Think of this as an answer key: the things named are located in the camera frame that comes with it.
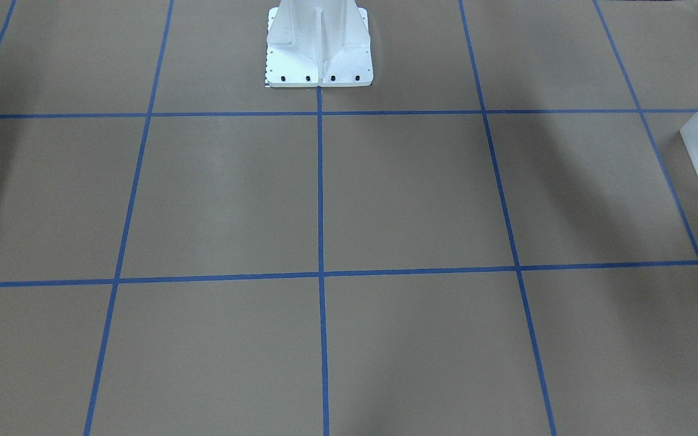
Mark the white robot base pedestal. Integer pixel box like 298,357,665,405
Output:
264,1,374,88

